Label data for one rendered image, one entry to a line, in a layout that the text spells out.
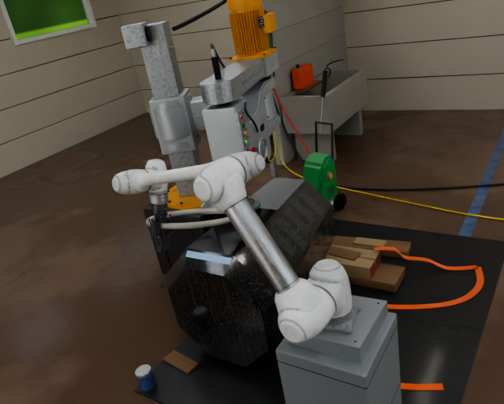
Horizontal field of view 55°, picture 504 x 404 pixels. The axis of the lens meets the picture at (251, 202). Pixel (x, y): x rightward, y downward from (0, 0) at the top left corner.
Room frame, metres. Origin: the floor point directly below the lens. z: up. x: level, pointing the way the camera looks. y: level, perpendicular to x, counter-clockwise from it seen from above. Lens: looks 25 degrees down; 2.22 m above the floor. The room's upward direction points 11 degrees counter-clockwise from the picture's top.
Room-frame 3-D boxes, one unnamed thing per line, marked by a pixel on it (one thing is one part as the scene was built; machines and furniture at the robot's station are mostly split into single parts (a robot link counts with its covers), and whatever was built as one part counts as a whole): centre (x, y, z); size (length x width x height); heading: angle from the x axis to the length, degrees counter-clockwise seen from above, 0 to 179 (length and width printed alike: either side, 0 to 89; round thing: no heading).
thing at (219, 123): (2.97, 0.02, 1.34); 0.36 x 0.22 x 0.45; 157
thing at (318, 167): (4.32, -0.70, 0.43); 0.35 x 0.35 x 0.87; 38
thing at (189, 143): (3.55, 0.44, 1.36); 0.35 x 0.35 x 0.41
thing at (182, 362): (2.50, 0.66, 0.02); 0.25 x 0.10 x 0.01; 45
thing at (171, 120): (3.54, 0.24, 1.39); 0.74 x 0.34 x 0.25; 85
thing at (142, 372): (2.35, 0.86, 0.08); 0.10 x 0.10 x 0.13
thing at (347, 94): (6.11, -1.20, 0.43); 1.30 x 0.62 x 0.86; 143
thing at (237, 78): (3.22, -0.08, 1.64); 0.96 x 0.25 x 0.17; 157
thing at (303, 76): (6.14, -0.96, 1.00); 0.50 x 0.22 x 0.33; 143
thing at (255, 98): (3.25, -0.11, 1.33); 0.74 x 0.23 x 0.49; 157
